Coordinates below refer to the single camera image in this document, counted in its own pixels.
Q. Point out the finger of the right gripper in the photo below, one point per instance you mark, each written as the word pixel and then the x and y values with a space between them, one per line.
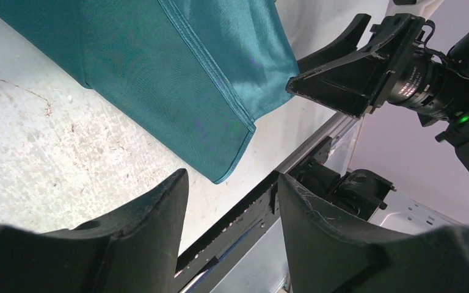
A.
pixel 343 45

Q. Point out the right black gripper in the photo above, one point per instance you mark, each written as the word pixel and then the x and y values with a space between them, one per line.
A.
pixel 396 65

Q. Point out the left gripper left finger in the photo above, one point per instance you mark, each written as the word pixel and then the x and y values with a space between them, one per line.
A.
pixel 133 248

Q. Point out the aluminium frame rail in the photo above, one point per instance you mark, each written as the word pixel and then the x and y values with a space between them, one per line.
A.
pixel 339 133

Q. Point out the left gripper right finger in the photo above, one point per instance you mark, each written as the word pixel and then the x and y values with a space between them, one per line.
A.
pixel 331 250

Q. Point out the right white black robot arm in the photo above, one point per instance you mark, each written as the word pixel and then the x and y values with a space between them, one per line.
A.
pixel 363 193

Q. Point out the teal cloth napkin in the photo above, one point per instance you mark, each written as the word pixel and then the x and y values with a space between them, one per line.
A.
pixel 196 75

